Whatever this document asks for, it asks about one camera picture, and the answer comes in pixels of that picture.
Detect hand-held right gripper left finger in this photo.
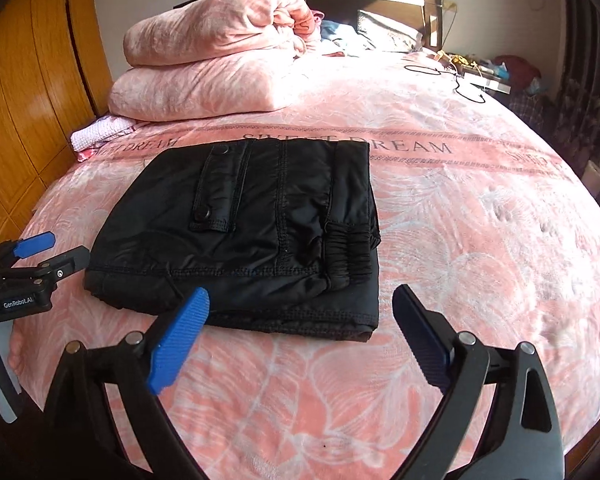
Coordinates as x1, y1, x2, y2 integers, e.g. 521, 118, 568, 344
42, 286, 211, 480

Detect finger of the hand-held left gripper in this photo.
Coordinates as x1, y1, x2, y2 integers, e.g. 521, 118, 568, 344
0, 232, 56, 273
10, 246, 91, 288

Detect pink patterned bed blanket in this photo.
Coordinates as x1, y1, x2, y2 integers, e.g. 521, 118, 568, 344
17, 50, 600, 480

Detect black pants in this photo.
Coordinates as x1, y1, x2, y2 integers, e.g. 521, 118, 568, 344
82, 140, 383, 343

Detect blue garment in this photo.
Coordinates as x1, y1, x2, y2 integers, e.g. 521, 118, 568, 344
320, 20, 375, 53

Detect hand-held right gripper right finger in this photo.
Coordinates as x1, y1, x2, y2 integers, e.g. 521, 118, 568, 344
392, 283, 565, 480

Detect grey patterned pillow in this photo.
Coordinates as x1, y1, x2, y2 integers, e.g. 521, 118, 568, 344
355, 7, 425, 53

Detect dark red cloth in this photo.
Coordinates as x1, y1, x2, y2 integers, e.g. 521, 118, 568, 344
494, 55, 543, 91

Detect dark patterned curtain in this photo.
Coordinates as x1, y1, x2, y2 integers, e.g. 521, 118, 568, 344
554, 0, 600, 161

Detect white waste bin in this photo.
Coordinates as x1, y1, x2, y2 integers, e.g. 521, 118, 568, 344
582, 160, 600, 196

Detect folded pink comforter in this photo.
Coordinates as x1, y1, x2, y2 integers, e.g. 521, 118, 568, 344
107, 0, 321, 123

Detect person's left hand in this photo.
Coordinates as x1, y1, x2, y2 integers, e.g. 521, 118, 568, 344
0, 331, 26, 403

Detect black cable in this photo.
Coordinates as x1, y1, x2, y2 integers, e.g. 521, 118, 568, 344
405, 62, 485, 103

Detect wooden wardrobe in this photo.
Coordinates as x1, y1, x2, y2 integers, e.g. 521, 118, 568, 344
0, 0, 113, 251

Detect pink white checked cloth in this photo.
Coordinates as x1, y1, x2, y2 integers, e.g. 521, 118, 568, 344
70, 115, 146, 161

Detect plaid cloth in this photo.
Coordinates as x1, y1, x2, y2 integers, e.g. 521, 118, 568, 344
510, 90, 555, 126

